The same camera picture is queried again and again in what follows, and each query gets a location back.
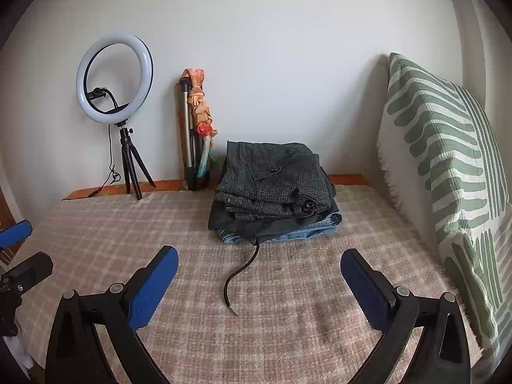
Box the pink checked table blanket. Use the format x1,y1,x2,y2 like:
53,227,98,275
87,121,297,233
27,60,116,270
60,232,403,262
16,186,481,384

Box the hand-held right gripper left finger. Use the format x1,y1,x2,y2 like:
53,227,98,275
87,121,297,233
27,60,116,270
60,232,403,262
45,245,179,384

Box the small black tripod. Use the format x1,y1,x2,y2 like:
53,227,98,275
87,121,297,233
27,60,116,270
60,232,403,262
116,122,156,201

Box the dark pants with drawstring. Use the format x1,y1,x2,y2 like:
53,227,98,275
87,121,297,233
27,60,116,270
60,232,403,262
208,168,340,316

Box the black ring light cable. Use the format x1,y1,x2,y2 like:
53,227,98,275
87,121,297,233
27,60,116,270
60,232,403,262
62,124,121,201

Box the black phone holder clamp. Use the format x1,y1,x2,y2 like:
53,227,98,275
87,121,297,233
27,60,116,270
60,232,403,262
89,87,129,111

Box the folded tripod with orange cloth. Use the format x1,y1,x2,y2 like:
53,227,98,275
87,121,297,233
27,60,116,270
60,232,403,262
181,68,219,188

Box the folded silver tripod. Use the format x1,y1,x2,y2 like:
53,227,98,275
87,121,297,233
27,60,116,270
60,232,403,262
177,79,211,191

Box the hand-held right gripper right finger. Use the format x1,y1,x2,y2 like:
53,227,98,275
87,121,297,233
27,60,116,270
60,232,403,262
340,248,472,384

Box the white ring light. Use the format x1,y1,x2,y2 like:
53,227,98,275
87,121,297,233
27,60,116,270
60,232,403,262
76,30,155,125

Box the folded blue jeans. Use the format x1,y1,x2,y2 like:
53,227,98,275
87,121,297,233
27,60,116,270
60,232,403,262
218,213,343,244

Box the green and white patterned cushion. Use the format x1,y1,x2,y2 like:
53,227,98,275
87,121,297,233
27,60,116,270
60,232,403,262
377,52,512,364

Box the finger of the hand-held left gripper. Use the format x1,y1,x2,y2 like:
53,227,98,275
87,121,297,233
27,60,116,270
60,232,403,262
0,219,33,249
0,251,54,337

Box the grey checked pants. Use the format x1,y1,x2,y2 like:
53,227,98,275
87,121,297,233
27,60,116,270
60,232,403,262
215,141,332,220

